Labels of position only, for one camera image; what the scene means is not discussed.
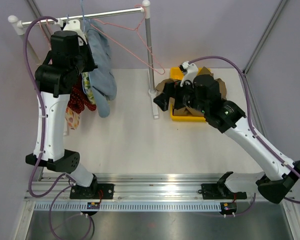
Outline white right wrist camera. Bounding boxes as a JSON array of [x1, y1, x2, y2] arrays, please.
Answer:
[[179, 61, 199, 87]]

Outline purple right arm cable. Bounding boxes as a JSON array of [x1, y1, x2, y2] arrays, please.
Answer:
[[188, 56, 300, 217]]

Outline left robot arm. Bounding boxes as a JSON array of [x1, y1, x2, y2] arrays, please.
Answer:
[[25, 30, 99, 199]]

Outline tulip print skirt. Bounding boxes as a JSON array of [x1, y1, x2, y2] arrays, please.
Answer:
[[65, 107, 80, 130]]

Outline red polka dot skirt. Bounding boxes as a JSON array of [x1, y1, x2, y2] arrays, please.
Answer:
[[67, 79, 97, 114]]

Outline metal clothes rack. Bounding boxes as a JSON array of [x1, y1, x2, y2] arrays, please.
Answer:
[[7, 0, 160, 120]]

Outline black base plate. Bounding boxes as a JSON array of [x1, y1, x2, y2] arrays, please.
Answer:
[[69, 183, 115, 200], [197, 183, 247, 200]]

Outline khaki tan skirt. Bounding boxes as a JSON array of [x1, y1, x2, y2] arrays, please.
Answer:
[[158, 67, 227, 118]]

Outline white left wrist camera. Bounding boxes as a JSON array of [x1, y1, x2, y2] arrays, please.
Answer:
[[63, 19, 87, 46]]

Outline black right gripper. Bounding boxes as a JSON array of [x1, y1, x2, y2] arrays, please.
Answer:
[[154, 76, 209, 115]]

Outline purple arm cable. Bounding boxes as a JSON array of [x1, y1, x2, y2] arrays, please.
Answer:
[[188, 56, 300, 217], [23, 16, 95, 240]]

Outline lemon print skirt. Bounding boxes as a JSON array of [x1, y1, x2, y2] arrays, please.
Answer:
[[81, 72, 96, 105]]

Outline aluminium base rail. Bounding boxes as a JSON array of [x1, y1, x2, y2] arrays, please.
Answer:
[[23, 173, 295, 202]]

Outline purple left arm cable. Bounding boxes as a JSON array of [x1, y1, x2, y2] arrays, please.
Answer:
[[23, 16, 95, 240]]

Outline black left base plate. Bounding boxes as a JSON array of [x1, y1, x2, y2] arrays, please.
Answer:
[[69, 183, 115, 200]]

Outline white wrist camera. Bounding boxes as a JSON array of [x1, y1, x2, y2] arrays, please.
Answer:
[[179, 61, 199, 87], [63, 19, 87, 46]]

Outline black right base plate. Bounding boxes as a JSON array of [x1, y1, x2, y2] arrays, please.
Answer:
[[197, 183, 247, 200]]

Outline yellow plastic bin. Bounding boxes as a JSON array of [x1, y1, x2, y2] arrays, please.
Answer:
[[169, 66, 212, 123]]

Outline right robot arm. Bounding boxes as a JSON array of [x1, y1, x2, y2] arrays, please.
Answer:
[[153, 74, 300, 204]]

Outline slotted cable duct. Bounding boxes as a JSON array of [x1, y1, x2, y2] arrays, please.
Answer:
[[34, 201, 221, 212]]

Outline light blue denim skirt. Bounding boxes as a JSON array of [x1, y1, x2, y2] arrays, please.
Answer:
[[84, 19, 117, 118]]

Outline left aluminium frame post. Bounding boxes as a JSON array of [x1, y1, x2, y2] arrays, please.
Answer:
[[24, 0, 43, 19]]

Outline aluminium corner frame post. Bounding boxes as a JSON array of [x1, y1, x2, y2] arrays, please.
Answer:
[[243, 0, 290, 75]]

